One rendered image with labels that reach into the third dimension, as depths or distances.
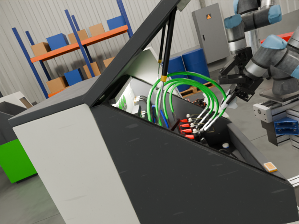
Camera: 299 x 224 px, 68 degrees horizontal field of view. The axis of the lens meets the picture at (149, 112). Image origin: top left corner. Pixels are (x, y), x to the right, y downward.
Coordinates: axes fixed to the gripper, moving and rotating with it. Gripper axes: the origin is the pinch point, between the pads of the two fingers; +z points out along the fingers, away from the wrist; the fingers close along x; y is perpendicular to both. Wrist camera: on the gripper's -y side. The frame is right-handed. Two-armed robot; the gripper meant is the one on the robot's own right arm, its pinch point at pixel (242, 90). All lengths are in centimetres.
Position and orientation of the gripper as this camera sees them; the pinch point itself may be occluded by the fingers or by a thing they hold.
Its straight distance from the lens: 119.8
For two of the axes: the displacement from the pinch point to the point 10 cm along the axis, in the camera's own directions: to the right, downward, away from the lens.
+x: 0.3, -3.1, 9.5
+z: 3.2, 9.0, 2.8
